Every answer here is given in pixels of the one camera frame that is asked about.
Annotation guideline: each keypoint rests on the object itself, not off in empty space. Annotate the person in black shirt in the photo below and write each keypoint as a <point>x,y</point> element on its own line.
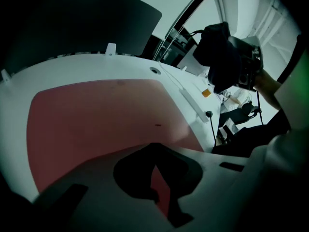
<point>251,141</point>

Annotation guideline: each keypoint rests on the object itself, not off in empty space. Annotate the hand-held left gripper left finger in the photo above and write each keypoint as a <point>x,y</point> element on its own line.
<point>96,202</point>

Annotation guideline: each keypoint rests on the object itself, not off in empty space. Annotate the small orange sticker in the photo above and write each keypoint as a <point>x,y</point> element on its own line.
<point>206,93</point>

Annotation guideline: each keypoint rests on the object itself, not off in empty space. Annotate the pink table mat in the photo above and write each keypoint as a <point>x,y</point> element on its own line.
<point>96,120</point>

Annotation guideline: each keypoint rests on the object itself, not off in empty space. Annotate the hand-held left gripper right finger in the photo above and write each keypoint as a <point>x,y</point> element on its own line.
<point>217,178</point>

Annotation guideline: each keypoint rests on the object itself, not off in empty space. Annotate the white partition clip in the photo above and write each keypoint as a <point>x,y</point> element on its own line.
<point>111,49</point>
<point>5,76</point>
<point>184,68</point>

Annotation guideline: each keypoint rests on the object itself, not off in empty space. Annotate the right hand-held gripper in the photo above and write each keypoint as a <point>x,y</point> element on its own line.
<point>251,66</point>

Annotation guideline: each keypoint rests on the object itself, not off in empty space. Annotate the dark blue cloth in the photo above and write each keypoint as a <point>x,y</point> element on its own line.
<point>217,57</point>

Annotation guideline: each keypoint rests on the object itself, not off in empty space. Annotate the black window frame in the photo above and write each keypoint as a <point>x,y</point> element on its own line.
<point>186,11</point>

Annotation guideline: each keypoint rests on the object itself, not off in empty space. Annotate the person's right forearm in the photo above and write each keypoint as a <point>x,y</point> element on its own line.
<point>268,88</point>

